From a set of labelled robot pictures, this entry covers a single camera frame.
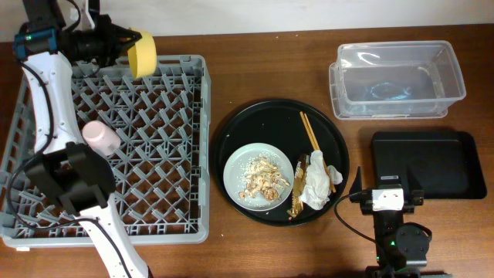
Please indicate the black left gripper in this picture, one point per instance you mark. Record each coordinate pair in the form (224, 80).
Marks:
(113, 42)

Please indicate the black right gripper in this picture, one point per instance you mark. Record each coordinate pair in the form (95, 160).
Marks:
(367, 198)

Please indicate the yellow bowl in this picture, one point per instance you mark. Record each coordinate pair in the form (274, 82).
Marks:
(143, 56)

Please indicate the white napkin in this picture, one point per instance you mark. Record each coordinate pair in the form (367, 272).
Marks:
(316, 190)

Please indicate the gold foil wrapper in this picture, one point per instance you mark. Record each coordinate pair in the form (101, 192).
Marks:
(298, 186)

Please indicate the food scraps and rice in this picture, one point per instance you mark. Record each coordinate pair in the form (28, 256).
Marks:
(262, 177)

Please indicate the grey plate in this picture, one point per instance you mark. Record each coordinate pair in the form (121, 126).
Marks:
(233, 172)

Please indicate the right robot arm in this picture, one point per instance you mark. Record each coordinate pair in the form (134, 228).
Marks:
(401, 246)

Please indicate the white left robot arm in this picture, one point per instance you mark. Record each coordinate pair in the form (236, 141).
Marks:
(64, 167)

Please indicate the grey dishwasher rack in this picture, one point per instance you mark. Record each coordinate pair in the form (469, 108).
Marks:
(161, 167)

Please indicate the black rectangular tray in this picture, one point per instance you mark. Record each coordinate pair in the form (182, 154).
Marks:
(445, 162)

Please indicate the wooden chopstick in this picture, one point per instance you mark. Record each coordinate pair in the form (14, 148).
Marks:
(312, 133)
(314, 148)

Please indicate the pink cup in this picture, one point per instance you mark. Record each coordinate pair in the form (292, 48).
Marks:
(100, 137)

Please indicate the round black serving tray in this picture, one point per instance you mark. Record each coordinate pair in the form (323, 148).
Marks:
(277, 122)

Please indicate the clear plastic bin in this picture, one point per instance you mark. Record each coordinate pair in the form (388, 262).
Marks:
(395, 80)

